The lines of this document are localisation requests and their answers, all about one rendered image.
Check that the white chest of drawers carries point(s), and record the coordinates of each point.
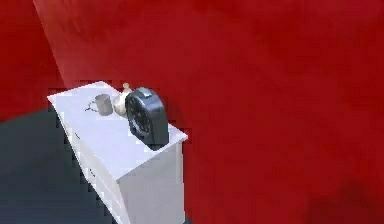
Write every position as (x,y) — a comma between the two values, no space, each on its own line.
(110,140)

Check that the grey mug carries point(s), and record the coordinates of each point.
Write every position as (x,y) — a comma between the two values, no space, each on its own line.
(103,104)

